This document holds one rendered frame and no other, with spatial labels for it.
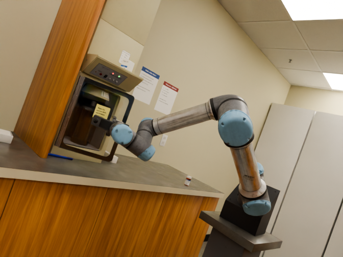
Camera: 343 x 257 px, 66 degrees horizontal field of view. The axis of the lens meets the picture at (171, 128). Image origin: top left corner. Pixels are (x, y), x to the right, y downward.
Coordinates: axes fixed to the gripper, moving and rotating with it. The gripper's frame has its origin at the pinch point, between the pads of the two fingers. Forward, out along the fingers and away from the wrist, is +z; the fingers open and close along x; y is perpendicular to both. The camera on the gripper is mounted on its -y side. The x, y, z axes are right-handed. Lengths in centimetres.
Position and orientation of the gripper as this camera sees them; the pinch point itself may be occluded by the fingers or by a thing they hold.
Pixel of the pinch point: (108, 124)
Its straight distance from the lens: 135.6
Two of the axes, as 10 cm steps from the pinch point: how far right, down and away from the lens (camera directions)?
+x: 3.5, -9.4, 0.0
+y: 8.8, 3.3, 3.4
